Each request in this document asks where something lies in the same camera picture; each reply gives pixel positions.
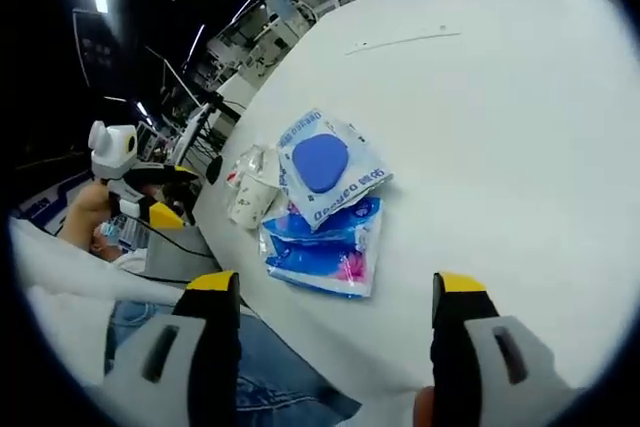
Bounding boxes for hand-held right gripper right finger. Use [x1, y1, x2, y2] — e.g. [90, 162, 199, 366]
[430, 270, 587, 427]

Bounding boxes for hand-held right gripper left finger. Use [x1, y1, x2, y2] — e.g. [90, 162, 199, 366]
[102, 269, 242, 427]

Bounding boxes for white printed paper cup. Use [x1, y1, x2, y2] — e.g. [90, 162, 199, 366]
[228, 174, 282, 231]

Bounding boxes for blue tissue packet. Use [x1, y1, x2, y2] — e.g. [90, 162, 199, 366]
[258, 196, 385, 301]

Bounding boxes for white wet wipes pack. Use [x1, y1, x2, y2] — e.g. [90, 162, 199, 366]
[275, 107, 395, 234]

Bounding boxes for person's right hand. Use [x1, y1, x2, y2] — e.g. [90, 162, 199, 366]
[413, 385, 437, 427]

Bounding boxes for black tripod stand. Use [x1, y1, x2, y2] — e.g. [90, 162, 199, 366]
[197, 90, 247, 187]

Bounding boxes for person's white garment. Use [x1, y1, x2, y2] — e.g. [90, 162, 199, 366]
[8, 216, 211, 388]

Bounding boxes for person's blue jeans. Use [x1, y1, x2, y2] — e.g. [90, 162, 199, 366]
[106, 295, 363, 427]

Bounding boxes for white table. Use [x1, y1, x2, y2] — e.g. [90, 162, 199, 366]
[191, 0, 637, 399]

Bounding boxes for black cable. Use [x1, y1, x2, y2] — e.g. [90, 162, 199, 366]
[119, 214, 217, 259]

